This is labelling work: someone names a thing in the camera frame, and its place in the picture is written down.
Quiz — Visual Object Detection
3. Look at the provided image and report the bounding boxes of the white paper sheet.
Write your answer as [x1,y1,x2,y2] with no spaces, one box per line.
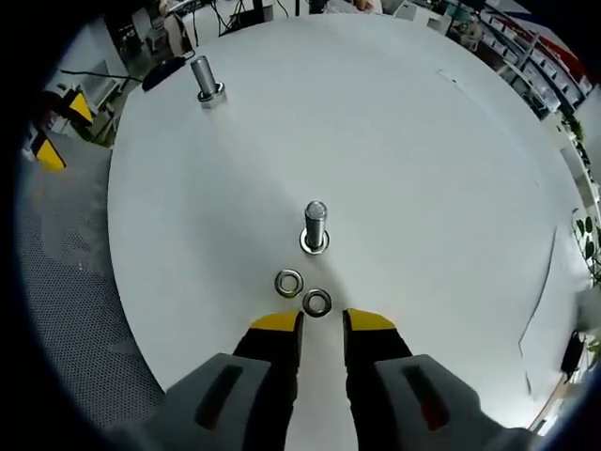
[516,225,593,410]

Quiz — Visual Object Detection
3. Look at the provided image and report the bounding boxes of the storage shelf with white bins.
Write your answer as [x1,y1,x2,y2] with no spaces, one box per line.
[483,4,593,114]

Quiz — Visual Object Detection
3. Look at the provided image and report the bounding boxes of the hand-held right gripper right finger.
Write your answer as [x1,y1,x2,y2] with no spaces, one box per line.
[342,307,546,451]

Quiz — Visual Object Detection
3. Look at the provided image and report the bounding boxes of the grey mesh chair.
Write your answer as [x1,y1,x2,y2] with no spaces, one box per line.
[16,126,165,443]

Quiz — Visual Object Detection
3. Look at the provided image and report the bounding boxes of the white plant pot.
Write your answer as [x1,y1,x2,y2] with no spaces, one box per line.
[575,286,601,330]

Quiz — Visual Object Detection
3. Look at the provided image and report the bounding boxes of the black computer mouse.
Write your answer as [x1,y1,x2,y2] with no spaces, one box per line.
[141,56,189,92]

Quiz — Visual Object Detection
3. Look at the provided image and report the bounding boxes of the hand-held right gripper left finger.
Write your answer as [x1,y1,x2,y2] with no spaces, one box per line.
[133,309,306,451]

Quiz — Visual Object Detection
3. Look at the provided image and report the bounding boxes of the large green potted plant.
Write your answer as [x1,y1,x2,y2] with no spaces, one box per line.
[570,206,601,288]

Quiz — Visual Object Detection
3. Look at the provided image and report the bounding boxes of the black mouse cable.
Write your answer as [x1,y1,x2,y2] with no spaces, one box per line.
[59,69,147,84]

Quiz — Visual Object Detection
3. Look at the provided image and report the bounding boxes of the small green plant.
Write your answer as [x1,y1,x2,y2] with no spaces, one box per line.
[562,110,587,142]

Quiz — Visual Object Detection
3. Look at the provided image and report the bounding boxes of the thick steel threaded stud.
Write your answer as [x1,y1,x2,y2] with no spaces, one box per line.
[190,54,229,110]

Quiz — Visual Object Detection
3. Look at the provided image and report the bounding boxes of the thin steel threaded stud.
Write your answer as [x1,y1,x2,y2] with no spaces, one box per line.
[299,200,331,257]

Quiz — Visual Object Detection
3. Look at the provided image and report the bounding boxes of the small black object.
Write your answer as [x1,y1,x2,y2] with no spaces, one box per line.
[560,330,587,378]

